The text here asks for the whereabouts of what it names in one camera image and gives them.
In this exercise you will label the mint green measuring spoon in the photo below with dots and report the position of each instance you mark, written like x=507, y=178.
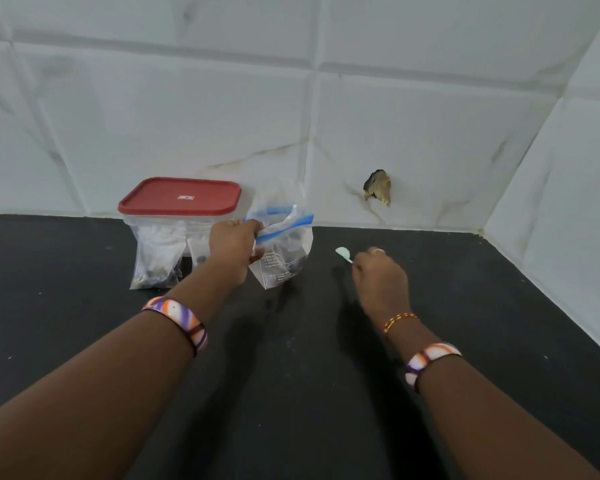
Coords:
x=342, y=253

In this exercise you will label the orange purple white bangle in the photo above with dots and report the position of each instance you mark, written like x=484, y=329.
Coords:
x=180, y=317
x=427, y=357

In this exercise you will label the small spice pouch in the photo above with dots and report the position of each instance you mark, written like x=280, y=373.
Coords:
x=157, y=249
x=199, y=244

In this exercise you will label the person's left hand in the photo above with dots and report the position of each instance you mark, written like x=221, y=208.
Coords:
x=232, y=247

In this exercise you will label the person's left forearm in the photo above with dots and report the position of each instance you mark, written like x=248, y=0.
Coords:
x=90, y=394

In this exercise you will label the person's right forearm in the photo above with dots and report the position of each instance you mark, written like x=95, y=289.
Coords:
x=495, y=424

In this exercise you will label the person's right hand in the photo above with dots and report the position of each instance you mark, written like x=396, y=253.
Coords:
x=382, y=289

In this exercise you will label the large clear blue-zip bag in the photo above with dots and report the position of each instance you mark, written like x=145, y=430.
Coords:
x=285, y=244

